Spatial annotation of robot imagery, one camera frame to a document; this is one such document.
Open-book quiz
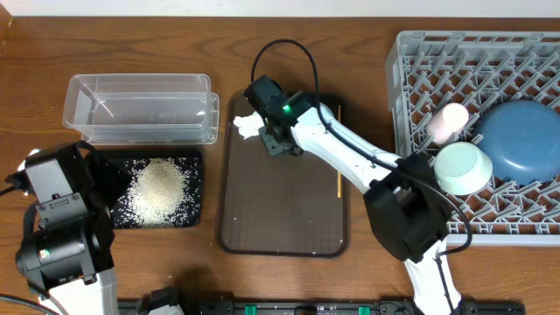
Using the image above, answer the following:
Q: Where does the black plastic tray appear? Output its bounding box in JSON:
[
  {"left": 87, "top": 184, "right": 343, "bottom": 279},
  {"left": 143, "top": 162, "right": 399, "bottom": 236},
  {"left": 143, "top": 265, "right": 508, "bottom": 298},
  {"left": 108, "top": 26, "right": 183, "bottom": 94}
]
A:
[{"left": 85, "top": 147, "right": 205, "bottom": 230}]

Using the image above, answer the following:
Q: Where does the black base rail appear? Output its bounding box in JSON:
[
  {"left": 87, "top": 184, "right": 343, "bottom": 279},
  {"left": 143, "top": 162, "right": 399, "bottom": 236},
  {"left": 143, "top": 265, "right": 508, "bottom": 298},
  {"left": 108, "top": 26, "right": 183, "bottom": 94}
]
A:
[{"left": 117, "top": 286, "right": 526, "bottom": 315}]

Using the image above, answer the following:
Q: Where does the clear plastic bin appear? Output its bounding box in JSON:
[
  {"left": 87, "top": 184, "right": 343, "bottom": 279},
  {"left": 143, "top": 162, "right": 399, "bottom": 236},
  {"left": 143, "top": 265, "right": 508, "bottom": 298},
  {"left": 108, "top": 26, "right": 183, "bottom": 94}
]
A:
[{"left": 62, "top": 73, "right": 220, "bottom": 145}]

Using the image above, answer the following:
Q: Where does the mint green bowl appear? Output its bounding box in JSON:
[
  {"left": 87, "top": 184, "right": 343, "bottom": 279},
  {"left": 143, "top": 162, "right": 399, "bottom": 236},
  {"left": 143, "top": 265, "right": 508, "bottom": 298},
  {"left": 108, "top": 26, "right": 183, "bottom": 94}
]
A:
[{"left": 433, "top": 142, "right": 493, "bottom": 195}]

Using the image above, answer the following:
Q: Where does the pile of white rice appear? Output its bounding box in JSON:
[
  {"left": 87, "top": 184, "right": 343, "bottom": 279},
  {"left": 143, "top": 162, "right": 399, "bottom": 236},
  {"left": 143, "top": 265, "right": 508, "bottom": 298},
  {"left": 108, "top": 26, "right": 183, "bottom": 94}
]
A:
[{"left": 111, "top": 157, "right": 202, "bottom": 228}]

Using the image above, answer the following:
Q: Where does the crumpled white tissue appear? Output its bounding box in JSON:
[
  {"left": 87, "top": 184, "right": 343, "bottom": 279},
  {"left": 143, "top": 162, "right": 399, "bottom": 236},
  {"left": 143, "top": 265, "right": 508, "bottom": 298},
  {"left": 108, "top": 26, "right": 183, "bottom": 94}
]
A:
[{"left": 233, "top": 112, "right": 264, "bottom": 139}]

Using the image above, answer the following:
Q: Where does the wooden chopstick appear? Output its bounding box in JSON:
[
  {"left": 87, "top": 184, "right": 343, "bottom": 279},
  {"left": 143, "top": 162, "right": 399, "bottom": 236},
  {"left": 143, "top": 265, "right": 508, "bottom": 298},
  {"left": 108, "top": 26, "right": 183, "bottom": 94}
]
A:
[{"left": 337, "top": 105, "right": 342, "bottom": 199}]

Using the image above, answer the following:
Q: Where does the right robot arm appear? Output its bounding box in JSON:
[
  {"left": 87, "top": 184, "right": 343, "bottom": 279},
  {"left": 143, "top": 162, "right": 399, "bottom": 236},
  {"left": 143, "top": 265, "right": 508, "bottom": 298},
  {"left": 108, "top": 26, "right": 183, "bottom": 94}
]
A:
[{"left": 243, "top": 75, "right": 462, "bottom": 314}]

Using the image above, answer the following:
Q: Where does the dark blue plate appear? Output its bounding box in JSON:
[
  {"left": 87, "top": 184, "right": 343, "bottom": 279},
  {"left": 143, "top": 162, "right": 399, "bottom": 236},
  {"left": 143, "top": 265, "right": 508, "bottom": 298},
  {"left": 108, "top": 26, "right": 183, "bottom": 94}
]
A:
[{"left": 474, "top": 100, "right": 559, "bottom": 186}]

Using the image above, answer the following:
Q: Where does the pink cup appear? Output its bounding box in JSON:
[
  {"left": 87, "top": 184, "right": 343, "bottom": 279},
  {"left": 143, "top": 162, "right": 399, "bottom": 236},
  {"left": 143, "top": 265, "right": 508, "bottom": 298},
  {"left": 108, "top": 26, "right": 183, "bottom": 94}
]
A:
[{"left": 426, "top": 103, "right": 469, "bottom": 144}]

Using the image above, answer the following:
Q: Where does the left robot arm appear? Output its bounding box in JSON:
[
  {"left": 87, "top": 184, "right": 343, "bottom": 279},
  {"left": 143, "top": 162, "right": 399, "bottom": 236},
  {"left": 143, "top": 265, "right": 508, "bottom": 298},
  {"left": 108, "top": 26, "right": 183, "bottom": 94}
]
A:
[{"left": 5, "top": 141, "right": 131, "bottom": 314}]

